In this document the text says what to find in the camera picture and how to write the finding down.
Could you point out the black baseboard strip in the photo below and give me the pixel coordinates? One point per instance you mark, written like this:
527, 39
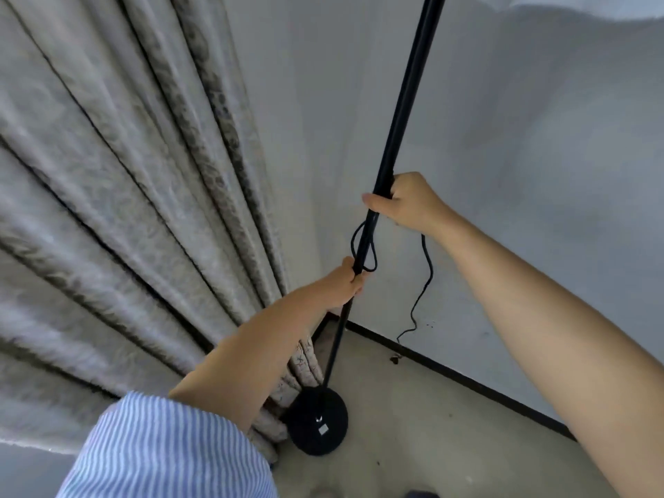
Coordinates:
467, 381

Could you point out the person's left forearm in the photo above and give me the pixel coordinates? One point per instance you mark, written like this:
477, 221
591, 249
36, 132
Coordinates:
259, 352

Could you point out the black floor lamp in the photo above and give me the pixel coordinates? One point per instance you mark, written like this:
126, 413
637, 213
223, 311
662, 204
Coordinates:
399, 119

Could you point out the grey patterned curtain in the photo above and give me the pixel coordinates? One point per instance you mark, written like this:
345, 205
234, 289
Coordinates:
119, 212

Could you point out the person's left fingers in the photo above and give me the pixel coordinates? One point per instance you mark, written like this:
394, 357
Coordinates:
358, 280

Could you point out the person's right forearm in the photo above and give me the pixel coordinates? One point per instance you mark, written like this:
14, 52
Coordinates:
550, 331

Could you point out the person's right thumb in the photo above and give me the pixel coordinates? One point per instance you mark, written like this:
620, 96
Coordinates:
377, 202

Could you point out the person's right hand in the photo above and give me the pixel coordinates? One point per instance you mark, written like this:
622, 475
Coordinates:
417, 202

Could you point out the blue striped shirt sleeve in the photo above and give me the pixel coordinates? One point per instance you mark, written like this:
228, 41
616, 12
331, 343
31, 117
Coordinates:
166, 451

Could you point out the person's left hand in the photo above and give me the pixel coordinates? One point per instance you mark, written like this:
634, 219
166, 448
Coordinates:
340, 285

